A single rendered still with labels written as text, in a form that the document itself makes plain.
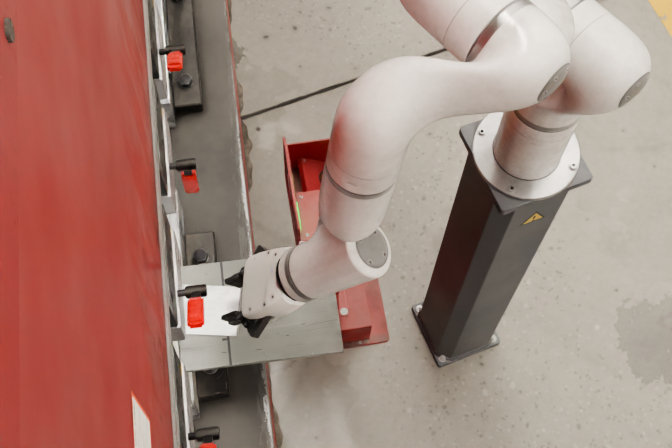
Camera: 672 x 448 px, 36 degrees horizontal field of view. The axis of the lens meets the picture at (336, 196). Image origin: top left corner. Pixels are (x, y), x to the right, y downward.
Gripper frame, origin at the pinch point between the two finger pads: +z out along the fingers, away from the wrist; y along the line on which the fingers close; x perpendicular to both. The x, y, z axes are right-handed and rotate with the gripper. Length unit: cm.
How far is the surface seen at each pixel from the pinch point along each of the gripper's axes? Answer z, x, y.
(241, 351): 4.5, 4.9, 6.5
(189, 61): 22, -1, -54
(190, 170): -8.1, -15.9, -14.3
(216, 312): 7.3, 1.3, 0.2
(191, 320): -17.0, -18.5, 11.9
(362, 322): 58, 79, -28
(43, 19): -70, -66, 14
